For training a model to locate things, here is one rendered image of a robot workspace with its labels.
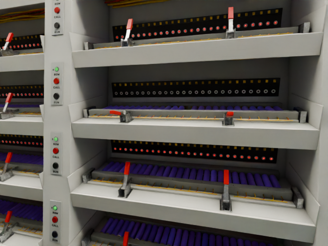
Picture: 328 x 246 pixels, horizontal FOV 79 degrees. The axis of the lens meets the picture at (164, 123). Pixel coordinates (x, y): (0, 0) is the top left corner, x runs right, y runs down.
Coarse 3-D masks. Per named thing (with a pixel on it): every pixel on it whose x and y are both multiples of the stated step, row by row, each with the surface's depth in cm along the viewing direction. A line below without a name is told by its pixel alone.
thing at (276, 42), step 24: (144, 24) 68; (168, 24) 66; (192, 24) 64; (216, 24) 63; (240, 24) 61; (264, 24) 59; (312, 24) 45; (72, 48) 56; (96, 48) 60; (120, 48) 52; (144, 48) 51; (168, 48) 49; (192, 48) 48; (216, 48) 47; (240, 48) 45; (264, 48) 44; (288, 48) 43; (312, 48) 42
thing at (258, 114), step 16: (96, 112) 60; (144, 112) 56; (160, 112) 55; (176, 112) 54; (192, 112) 53; (208, 112) 51; (224, 112) 50; (240, 112) 49; (256, 112) 49; (272, 112) 48; (288, 112) 47
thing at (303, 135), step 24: (264, 96) 60; (72, 120) 57; (96, 120) 58; (144, 120) 55; (168, 120) 54; (312, 120) 44; (216, 144) 48; (240, 144) 46; (264, 144) 45; (288, 144) 43; (312, 144) 42
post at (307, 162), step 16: (304, 0) 50; (320, 0) 42; (304, 16) 50; (304, 64) 50; (320, 64) 42; (304, 80) 49; (320, 80) 42; (288, 96) 60; (304, 96) 49; (320, 96) 41; (320, 128) 41; (320, 144) 41; (288, 160) 58; (304, 160) 48; (320, 160) 41; (304, 176) 48; (320, 176) 41; (320, 192) 41; (320, 208) 41; (320, 224) 41; (320, 240) 41
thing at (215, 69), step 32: (192, 0) 67; (224, 0) 65; (256, 0) 62; (288, 0) 60; (0, 32) 89; (32, 32) 84; (160, 64) 70; (192, 64) 67; (224, 64) 65; (256, 64) 62; (288, 64) 60
